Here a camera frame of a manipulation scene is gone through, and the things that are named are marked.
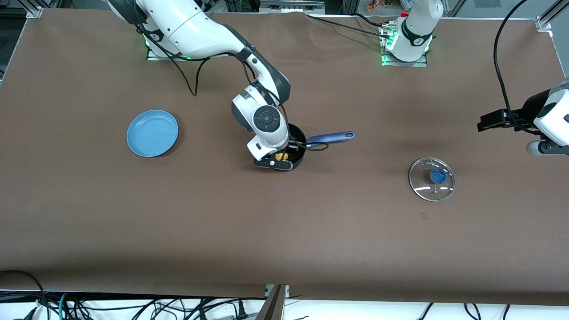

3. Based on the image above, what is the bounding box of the glass lid with blue knob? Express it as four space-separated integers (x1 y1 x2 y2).
409 157 456 202

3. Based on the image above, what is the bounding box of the brown table cover sheet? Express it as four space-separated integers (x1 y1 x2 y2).
0 8 569 306

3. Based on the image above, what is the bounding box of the blue round plate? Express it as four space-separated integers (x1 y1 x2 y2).
127 110 179 158

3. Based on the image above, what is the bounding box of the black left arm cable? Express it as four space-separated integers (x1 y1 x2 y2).
493 0 541 134

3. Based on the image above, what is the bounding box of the black pot with blue handle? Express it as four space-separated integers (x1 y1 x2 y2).
266 124 356 172

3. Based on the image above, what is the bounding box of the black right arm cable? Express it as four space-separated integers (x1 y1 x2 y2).
135 24 210 97

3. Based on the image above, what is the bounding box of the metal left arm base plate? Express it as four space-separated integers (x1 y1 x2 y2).
379 21 429 68

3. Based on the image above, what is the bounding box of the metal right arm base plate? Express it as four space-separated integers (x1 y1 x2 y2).
145 36 189 62

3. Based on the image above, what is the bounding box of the black cable to arm base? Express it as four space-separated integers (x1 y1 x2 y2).
306 13 397 41

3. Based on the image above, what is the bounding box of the grey metal table post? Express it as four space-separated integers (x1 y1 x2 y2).
256 284 290 320

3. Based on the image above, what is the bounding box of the green floor cable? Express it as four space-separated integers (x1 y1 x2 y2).
58 292 72 320

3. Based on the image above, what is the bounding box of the black floor cable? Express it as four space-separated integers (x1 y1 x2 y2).
0 270 52 320

